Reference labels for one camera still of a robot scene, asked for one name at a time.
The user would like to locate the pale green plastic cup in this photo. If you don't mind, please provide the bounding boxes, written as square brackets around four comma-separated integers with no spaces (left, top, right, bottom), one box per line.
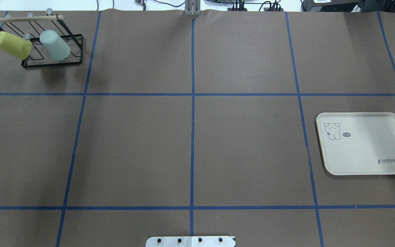
[39,30,71,61]

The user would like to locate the cream rabbit tray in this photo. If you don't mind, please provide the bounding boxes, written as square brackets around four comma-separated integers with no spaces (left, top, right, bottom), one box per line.
[316,112,395,176]

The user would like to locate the yellow plastic cup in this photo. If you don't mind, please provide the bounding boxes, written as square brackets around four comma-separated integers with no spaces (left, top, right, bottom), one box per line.
[0,31,33,60]

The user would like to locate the black power strip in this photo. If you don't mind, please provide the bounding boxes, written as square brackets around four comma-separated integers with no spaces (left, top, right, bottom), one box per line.
[227,0,284,12]

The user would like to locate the black computer box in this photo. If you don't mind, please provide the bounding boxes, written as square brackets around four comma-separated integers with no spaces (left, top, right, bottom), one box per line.
[301,0,359,12]

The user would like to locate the grey metal camera post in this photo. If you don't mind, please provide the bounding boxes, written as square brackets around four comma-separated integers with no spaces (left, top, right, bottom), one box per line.
[184,0,202,16]

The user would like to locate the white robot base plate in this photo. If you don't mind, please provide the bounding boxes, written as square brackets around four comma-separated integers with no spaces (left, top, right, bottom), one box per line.
[145,236,236,247]

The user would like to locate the black wire cup rack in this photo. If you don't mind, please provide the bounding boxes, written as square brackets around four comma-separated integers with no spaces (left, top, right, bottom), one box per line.
[0,8,84,69]

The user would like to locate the black equipment with cables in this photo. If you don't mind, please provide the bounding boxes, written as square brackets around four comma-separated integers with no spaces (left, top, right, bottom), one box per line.
[357,0,395,13]

